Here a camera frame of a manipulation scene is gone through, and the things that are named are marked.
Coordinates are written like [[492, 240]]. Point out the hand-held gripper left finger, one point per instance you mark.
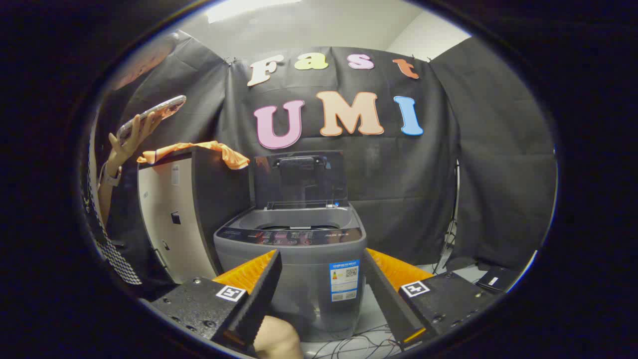
[[259, 294]]

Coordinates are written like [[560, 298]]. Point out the grey washing machine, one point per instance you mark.
[[299, 279]]

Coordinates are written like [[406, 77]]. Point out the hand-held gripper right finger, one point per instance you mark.
[[386, 299]]

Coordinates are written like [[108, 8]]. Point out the flat black box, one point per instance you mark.
[[498, 279]]

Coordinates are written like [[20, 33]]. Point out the white and dark cabinet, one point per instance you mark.
[[169, 224]]

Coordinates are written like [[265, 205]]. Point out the black backdrop cloth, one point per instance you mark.
[[398, 174]]

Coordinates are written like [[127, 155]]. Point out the orange shirt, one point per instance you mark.
[[234, 158]]

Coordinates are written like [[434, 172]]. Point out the person's knee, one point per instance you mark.
[[276, 339]]

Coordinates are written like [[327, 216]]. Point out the smartphone in clear case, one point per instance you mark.
[[159, 110]]

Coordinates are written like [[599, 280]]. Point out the thin metal stand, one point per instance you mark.
[[452, 219]]

